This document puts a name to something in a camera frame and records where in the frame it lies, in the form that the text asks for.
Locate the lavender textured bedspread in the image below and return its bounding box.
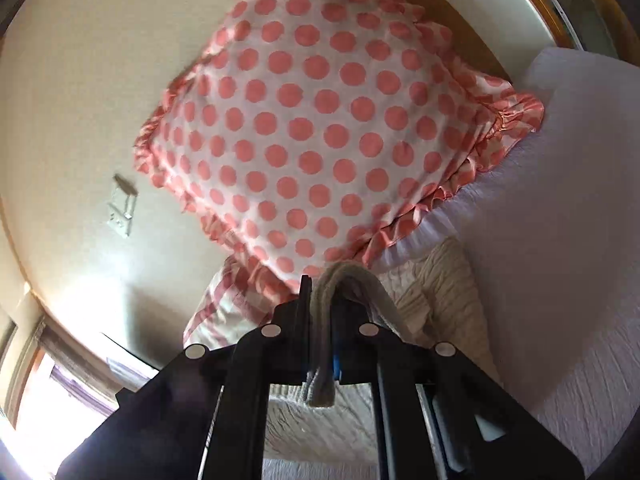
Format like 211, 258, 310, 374
385, 48, 639, 479

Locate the white wall outlet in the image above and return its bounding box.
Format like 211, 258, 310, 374
106, 174, 138, 237

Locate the red plaid bolster pillow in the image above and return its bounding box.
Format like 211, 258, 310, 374
183, 255, 295, 350

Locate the beige cable knit sweater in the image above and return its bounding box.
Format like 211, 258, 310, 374
265, 237, 500, 464

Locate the pink polka dot pillow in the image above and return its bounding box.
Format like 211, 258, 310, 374
134, 0, 544, 285

